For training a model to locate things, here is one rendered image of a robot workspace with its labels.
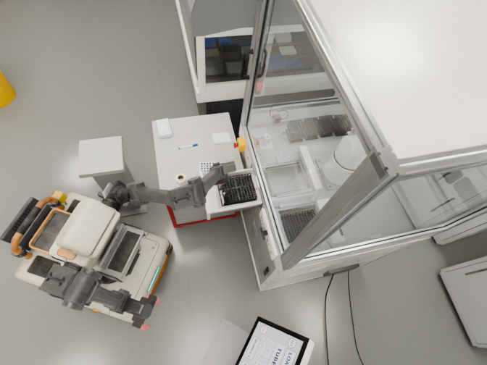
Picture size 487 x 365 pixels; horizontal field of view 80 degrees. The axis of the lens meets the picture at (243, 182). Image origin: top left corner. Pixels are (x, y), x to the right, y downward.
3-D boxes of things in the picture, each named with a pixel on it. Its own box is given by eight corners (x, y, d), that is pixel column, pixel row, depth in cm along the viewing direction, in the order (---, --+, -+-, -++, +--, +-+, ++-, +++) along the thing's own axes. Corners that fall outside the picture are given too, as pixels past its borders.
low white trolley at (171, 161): (173, 232, 254) (160, 195, 188) (165, 171, 281) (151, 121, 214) (238, 220, 266) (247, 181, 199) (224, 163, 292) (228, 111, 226)
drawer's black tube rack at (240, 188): (221, 208, 180) (222, 203, 174) (216, 183, 187) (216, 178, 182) (256, 201, 184) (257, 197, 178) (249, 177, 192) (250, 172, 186)
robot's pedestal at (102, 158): (111, 219, 255) (76, 177, 188) (110, 188, 268) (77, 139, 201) (146, 212, 261) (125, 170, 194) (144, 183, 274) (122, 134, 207)
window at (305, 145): (284, 253, 154) (372, 154, 70) (246, 126, 191) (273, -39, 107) (285, 253, 154) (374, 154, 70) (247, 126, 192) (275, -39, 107)
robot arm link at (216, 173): (183, 182, 110) (190, 208, 112) (197, 179, 109) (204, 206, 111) (211, 161, 151) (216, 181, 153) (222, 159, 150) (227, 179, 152)
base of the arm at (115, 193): (116, 179, 141) (103, 200, 135) (126, 179, 136) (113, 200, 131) (130, 189, 147) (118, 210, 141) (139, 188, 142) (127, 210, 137)
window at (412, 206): (297, 260, 143) (393, 176, 68) (296, 258, 144) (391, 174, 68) (444, 226, 160) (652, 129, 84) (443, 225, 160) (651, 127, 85)
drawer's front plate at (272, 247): (271, 260, 169) (275, 256, 160) (259, 214, 182) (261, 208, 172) (274, 259, 170) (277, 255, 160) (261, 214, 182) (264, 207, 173)
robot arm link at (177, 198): (172, 188, 102) (178, 215, 104) (202, 177, 111) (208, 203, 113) (122, 185, 135) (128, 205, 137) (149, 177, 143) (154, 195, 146)
